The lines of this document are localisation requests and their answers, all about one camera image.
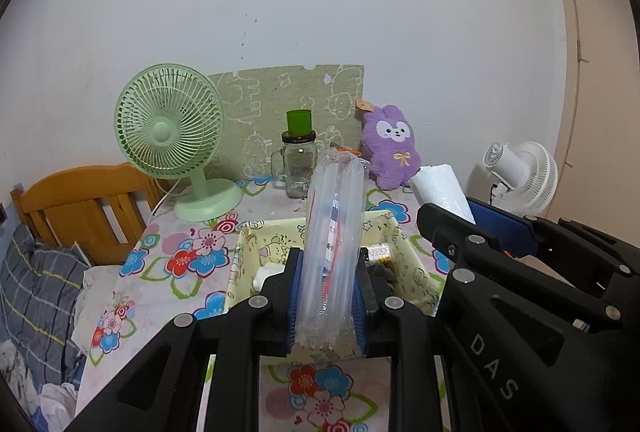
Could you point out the beige door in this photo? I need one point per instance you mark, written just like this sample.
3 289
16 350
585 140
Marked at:
600 112

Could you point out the dark grey sock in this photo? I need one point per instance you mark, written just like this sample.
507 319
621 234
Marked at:
385 274

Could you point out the blue plaid blanket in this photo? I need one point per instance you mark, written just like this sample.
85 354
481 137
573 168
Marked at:
35 292

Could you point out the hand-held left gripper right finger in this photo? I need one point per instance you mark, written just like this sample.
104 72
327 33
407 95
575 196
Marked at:
361 312

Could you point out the glass mug jar green lid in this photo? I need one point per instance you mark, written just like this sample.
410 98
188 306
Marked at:
300 162

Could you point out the white cloth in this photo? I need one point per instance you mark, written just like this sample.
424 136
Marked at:
265 273

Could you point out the wooden headboard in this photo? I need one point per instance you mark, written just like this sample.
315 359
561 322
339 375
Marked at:
75 192

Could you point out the clear air cushion bag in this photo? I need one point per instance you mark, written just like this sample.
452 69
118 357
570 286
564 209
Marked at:
330 237

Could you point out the green printed board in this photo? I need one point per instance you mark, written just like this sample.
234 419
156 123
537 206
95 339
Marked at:
260 102

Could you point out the white crumpled sheet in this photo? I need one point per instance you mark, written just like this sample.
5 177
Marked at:
92 284

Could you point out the yellow printed box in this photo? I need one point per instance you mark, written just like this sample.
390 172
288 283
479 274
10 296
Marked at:
250 257

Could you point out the white paper towel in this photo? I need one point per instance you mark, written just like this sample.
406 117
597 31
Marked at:
440 192

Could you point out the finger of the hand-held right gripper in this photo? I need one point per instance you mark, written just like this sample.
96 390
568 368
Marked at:
450 227
500 224

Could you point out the white standing fan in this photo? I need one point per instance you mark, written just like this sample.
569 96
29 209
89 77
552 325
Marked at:
530 177

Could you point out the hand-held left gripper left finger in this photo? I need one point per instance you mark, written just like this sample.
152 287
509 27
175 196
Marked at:
292 302

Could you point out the purple plush bunny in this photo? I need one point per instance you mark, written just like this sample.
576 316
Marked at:
392 152

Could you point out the green desk fan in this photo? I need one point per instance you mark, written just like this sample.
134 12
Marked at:
165 132

